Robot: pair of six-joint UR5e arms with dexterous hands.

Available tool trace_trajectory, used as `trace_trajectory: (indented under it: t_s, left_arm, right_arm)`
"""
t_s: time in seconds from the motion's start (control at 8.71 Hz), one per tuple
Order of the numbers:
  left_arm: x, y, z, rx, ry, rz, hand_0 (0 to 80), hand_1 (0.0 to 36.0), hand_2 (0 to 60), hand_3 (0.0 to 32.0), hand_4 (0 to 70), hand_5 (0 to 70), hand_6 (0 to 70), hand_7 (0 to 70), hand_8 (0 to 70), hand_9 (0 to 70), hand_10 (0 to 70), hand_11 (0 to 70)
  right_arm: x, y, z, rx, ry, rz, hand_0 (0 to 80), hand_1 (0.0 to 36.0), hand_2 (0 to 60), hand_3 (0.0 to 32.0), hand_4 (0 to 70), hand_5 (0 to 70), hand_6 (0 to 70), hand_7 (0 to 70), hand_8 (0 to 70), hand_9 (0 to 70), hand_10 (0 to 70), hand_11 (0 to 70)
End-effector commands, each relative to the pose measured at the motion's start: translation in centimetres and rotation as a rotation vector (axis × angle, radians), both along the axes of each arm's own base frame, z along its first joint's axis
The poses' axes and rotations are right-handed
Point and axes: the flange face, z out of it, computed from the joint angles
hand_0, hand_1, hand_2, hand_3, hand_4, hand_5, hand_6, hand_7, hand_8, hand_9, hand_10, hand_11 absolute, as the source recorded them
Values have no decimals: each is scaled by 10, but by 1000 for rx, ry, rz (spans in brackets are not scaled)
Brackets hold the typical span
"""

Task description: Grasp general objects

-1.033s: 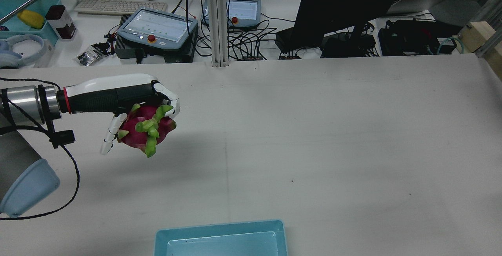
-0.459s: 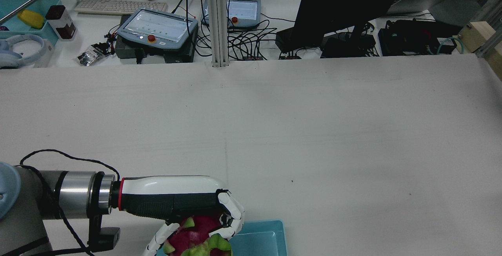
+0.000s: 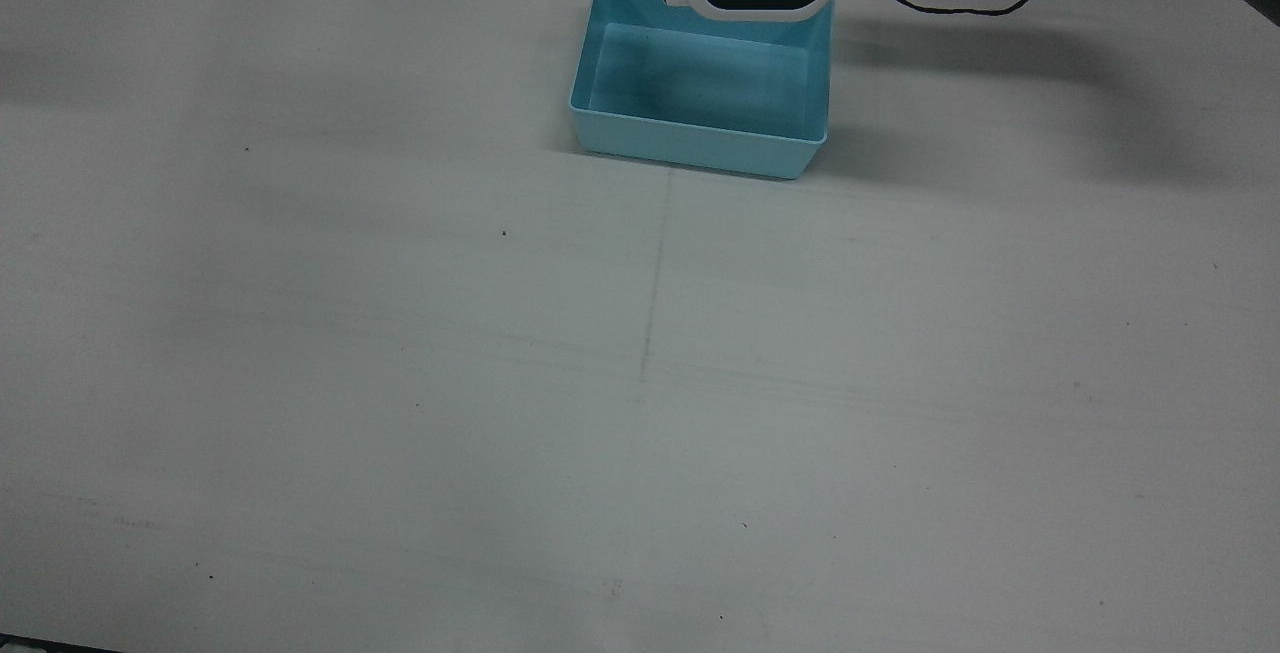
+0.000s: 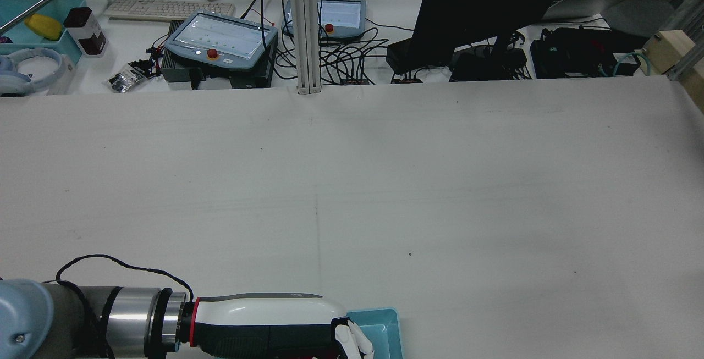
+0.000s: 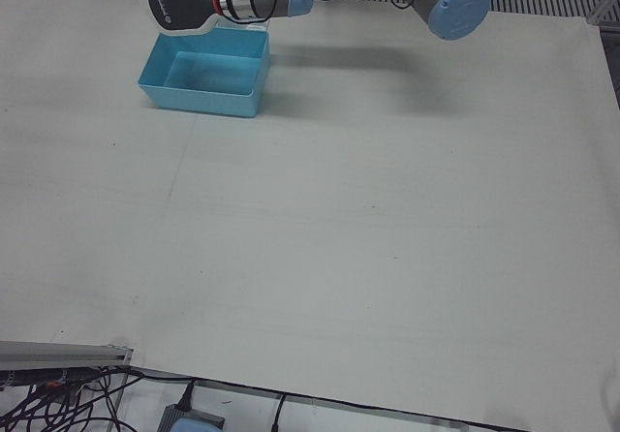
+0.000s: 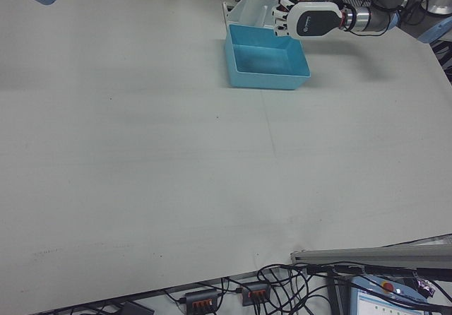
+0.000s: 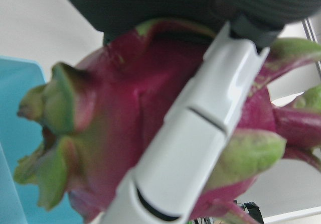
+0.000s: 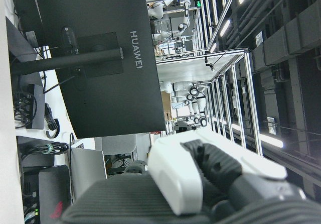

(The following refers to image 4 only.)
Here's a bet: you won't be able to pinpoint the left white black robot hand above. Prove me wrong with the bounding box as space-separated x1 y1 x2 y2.
190 293 375 359

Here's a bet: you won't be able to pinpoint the teach pendant with red button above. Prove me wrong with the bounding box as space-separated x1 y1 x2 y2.
164 12 279 71

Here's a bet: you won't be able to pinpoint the small teach pendant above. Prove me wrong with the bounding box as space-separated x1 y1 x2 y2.
283 0 367 40

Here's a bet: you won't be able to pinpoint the white keyboard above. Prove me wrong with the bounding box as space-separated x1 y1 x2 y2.
103 0 237 23

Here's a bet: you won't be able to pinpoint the light blue plastic bin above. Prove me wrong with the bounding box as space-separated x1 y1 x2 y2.
345 308 404 359

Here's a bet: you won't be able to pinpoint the shiny black packet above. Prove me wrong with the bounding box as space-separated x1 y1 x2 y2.
108 60 150 93

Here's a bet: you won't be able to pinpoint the dark red jar black lid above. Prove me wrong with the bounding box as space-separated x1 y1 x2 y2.
63 7 109 58

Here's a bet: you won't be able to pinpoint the yellow object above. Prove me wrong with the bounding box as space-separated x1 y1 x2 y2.
24 14 64 41

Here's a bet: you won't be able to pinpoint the silver metal rod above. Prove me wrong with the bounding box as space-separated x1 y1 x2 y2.
0 0 84 36

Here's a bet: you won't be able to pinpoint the black monitor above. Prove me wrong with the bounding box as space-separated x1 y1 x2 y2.
409 0 577 69

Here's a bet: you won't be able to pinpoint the black flat box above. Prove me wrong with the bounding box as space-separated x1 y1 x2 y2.
450 48 530 81

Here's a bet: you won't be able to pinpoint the light blue tray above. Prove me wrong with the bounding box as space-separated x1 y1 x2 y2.
0 0 89 66

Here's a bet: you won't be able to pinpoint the light blue headphones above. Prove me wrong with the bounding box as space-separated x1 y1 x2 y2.
0 47 66 97

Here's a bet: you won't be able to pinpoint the silver laptop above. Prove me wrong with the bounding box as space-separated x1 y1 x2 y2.
541 0 645 22

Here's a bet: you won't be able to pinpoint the black bag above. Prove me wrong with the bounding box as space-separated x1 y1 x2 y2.
530 27 653 80

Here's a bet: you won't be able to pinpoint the wooden block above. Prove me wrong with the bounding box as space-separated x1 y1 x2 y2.
640 30 697 77

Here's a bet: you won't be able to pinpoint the aluminium profile post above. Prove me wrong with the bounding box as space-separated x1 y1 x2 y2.
287 0 322 95

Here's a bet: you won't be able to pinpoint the black cable bundle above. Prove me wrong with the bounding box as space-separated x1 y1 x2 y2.
242 0 413 86

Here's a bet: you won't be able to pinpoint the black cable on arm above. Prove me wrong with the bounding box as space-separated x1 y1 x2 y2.
55 254 195 301

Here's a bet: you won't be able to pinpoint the teal cable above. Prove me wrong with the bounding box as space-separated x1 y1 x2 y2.
612 51 653 78

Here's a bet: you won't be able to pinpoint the aluminium frame beam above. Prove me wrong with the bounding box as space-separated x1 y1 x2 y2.
664 0 704 113

